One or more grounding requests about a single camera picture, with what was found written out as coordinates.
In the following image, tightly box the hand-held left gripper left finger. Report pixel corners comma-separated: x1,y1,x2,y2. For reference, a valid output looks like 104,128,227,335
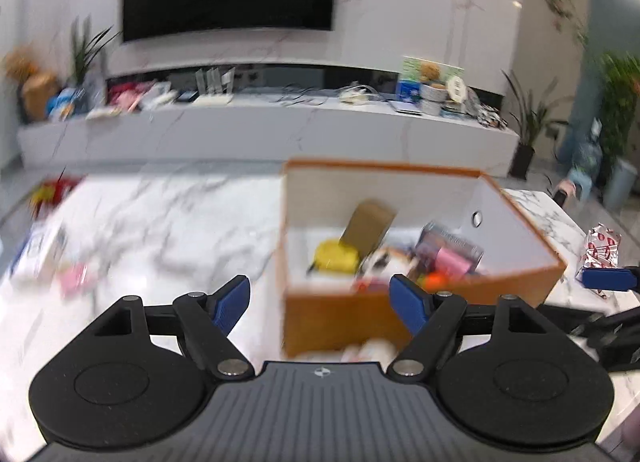
94,275,253,381

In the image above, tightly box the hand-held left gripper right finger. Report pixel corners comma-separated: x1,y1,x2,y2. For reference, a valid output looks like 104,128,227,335
387,275,547,381

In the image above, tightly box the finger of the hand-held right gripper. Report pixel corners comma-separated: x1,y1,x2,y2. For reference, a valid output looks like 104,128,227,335
581,266,640,294
536,304,607,320

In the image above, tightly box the pink case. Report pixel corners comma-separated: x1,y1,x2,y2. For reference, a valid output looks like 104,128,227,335
432,248,473,275

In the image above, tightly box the orange cardboard storage box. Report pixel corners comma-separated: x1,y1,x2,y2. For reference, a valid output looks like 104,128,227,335
279,159,568,359

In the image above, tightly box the dark picture-printed box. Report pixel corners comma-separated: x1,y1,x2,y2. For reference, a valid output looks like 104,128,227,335
415,222,485,263

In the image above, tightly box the brown cardboard box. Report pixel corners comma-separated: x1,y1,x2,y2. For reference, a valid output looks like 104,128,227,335
340,198,398,255

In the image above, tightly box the yellow rectangular box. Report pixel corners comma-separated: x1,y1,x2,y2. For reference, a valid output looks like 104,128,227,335
314,238,360,274

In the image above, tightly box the shiny red-white wrapped packet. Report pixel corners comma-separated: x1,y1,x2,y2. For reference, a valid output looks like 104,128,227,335
575,223,622,299

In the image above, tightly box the white crochet doll flower hat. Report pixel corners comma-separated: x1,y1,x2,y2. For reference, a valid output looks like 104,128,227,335
295,337,401,362

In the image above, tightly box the grey waste bin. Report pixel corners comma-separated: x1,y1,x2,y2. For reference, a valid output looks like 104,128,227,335
602,158,638,213

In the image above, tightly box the pink stool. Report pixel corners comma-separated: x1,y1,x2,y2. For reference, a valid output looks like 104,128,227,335
552,179,581,205

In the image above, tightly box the potted plant in black pot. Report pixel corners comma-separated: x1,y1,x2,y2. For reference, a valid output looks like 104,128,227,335
501,69,571,180

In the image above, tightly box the pink card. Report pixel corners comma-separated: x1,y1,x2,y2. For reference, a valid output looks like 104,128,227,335
59,263,91,298

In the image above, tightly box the white marble media console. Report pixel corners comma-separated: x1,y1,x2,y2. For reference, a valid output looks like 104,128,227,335
17,92,520,178

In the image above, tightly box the tall green bushy plant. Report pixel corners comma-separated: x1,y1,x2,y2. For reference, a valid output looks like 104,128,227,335
597,52,640,178

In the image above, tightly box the white product box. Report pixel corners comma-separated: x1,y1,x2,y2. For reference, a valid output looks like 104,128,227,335
10,222,68,280

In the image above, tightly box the cow-print item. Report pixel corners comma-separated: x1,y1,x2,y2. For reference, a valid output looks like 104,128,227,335
472,92,506,129

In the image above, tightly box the white wifi router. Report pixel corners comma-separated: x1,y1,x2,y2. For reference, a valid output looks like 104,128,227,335
194,66,236,105

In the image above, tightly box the red feather decoration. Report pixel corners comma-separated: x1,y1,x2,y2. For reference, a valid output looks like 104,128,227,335
29,176,83,218

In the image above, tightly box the teddy bear in white cup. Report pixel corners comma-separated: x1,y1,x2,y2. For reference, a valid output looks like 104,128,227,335
419,62,449,115

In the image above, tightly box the round paper fan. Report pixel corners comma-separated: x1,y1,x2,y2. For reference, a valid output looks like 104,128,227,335
445,76,468,105

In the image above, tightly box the pink plush toy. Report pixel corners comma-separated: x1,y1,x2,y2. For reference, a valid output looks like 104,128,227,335
110,84,146,113

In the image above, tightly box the blue snack bag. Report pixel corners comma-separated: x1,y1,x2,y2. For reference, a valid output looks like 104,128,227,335
47,87,76,120

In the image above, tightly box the gold vase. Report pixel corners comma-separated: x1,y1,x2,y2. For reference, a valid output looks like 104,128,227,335
22,71,61,122

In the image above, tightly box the hanging green vine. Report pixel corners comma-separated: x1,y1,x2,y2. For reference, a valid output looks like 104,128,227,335
531,0,588,48

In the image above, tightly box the green leafy plant in vase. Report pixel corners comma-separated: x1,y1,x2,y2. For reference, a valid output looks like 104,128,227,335
67,17,121,93

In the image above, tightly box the dried flower bunch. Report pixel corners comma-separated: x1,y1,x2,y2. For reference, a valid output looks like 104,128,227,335
2,47,43,83

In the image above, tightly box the white cable bundle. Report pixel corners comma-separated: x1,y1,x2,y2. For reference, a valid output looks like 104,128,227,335
340,84,381,105

